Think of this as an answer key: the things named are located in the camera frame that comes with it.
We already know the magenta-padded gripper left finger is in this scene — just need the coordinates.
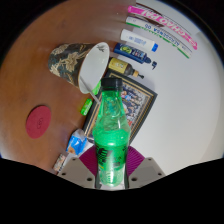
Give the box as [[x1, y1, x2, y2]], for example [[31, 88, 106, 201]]
[[56, 145, 100, 190]]

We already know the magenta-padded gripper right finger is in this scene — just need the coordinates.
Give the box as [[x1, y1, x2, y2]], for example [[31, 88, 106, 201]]
[[124, 145, 167, 190]]

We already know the green plastic drink bottle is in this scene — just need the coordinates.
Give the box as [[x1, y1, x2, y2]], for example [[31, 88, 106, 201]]
[[92, 77, 132, 187]]

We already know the small patterned snack packet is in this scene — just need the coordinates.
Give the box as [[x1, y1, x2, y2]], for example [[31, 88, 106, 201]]
[[52, 152, 69, 172]]

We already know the blue tissue pack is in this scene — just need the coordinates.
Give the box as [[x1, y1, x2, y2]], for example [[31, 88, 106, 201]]
[[65, 128, 88, 157]]

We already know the flat round red coaster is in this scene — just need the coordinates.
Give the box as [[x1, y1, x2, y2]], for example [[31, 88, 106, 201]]
[[25, 105, 52, 140]]

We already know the small green packet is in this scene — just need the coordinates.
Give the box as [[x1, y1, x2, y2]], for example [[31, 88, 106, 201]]
[[80, 98, 93, 117], [92, 79, 102, 96]]

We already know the framed group photo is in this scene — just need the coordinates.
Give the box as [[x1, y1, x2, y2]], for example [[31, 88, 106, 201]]
[[82, 71, 158, 144]]

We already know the thin stirring stick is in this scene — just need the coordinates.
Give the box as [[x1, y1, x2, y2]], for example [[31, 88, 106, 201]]
[[87, 89, 101, 104]]

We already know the amber pump bottle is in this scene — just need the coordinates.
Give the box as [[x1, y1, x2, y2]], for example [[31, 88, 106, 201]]
[[107, 57, 145, 80]]

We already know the camouflage print paper cup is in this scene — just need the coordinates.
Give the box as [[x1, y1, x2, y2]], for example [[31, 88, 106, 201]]
[[47, 41, 111, 95]]

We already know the dark blue pump bottle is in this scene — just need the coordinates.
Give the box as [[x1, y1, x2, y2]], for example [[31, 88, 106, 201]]
[[113, 42, 158, 70]]

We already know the white tube blue cap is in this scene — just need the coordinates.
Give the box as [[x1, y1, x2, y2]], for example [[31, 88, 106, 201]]
[[120, 28, 159, 53]]

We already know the long white green box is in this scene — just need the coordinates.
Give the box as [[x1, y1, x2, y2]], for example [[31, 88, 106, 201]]
[[125, 16, 194, 60]]

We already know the long pink white box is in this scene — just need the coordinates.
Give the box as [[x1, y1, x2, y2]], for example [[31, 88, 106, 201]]
[[127, 4, 199, 51]]

